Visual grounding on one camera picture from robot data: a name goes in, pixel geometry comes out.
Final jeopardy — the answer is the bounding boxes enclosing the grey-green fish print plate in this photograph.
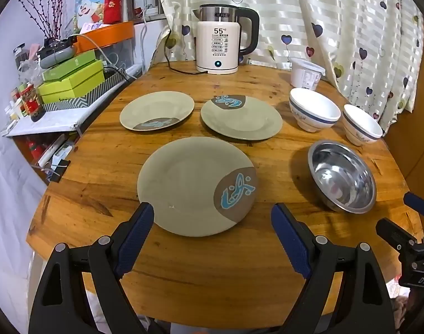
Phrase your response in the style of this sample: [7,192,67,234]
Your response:
[137,136,258,238]
[120,91,195,132]
[201,95,283,140]

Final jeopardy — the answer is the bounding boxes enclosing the dark green flat box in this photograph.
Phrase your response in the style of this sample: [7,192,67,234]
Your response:
[41,49,97,80]

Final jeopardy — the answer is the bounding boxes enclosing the brown wooden cabinet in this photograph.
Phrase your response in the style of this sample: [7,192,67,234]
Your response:
[384,14,424,195]

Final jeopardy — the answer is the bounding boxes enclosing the chevron patterned box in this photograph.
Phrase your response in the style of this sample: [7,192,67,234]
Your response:
[41,73,129,112]

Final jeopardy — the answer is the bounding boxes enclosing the grey oval device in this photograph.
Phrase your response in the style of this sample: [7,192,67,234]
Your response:
[39,46,75,69]

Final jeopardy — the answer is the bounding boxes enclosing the cream electric kettle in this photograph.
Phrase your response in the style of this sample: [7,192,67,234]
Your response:
[192,4,260,75]

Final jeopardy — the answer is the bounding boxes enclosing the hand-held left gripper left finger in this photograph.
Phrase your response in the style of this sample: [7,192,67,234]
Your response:
[28,202,155,334]

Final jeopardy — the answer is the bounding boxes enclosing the black kettle cable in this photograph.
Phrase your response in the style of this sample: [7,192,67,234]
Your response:
[161,28,213,76]

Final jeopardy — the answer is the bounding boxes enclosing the clear plastic bag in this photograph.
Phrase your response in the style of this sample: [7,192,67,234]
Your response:
[17,59,42,84]

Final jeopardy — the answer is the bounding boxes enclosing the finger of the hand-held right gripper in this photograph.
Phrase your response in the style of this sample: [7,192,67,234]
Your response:
[403,192,424,218]
[376,217,416,268]

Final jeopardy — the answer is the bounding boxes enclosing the white plastic tub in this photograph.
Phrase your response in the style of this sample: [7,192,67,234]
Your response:
[291,57,326,89]

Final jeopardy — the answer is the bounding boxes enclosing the red label jar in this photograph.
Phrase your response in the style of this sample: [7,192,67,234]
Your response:
[22,83,44,123]

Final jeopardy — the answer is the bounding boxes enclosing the black gadget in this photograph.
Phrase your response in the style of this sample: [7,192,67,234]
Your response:
[38,36,80,54]

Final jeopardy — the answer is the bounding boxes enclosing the white shelf board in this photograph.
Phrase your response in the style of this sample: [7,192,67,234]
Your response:
[1,77,132,138]

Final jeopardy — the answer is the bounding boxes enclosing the small white blue-striped bowl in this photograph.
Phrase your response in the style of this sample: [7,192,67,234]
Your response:
[342,104,384,146]

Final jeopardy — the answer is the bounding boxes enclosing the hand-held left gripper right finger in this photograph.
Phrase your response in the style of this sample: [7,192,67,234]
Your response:
[271,202,397,334]

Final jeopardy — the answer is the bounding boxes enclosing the purple decorative branches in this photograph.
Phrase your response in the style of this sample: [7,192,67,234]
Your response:
[17,0,71,40]

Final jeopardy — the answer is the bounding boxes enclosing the stainless steel bowl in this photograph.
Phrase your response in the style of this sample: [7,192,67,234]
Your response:
[308,140,377,214]

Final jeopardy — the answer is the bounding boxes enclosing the heart print striped curtain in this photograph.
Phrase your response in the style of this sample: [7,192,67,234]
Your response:
[154,0,424,136]

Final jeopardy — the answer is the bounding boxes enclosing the white cable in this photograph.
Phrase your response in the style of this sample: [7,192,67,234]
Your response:
[78,35,136,77]

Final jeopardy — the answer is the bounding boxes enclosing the large white blue-striped bowl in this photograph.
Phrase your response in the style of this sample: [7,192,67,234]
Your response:
[289,88,341,133]

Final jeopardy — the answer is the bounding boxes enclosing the orange-lidded clear storage box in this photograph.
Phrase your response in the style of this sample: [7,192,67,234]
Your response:
[74,21,136,75]

